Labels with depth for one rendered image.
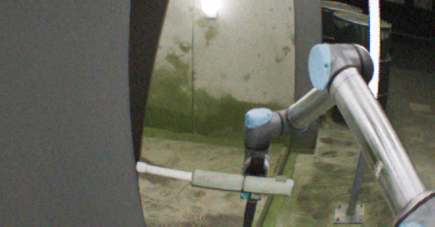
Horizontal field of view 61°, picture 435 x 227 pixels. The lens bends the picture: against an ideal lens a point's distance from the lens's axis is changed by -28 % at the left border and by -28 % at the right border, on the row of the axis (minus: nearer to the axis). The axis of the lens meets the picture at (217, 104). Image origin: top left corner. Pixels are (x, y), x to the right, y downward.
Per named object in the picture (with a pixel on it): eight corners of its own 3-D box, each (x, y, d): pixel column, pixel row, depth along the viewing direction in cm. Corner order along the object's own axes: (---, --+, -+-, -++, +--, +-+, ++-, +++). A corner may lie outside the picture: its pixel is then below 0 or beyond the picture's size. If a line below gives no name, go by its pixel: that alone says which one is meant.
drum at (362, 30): (324, 107, 402) (325, 8, 372) (376, 107, 402) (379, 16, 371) (337, 134, 348) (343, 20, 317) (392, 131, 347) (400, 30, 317)
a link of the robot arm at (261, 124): (270, 105, 177) (268, 137, 181) (240, 109, 173) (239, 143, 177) (282, 113, 169) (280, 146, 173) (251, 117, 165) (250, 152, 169)
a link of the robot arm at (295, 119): (380, 38, 124) (295, 108, 185) (353, 37, 119) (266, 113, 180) (392, 74, 121) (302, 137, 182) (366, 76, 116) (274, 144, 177)
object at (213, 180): (281, 228, 153) (295, 174, 146) (280, 235, 149) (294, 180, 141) (142, 210, 158) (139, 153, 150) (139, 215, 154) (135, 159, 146)
